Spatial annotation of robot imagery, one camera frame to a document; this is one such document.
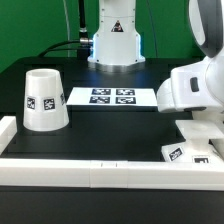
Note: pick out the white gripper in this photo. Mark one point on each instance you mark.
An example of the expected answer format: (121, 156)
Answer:
(186, 90)

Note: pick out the white lamp base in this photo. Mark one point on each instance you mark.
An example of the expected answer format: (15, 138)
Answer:
(196, 147)

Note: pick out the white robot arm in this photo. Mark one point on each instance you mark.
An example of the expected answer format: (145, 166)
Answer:
(117, 44)

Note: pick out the white lamp shade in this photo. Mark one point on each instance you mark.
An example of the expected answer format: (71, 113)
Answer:
(44, 101)

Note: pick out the white marker sheet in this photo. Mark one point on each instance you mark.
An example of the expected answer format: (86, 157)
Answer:
(85, 96)

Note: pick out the white left barrier wall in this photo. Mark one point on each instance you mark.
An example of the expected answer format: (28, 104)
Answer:
(8, 129)

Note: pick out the white barrier wall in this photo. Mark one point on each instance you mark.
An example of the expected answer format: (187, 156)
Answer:
(8, 129)
(111, 174)

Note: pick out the white front barrier wall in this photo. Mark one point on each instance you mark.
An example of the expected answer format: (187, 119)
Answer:
(111, 174)

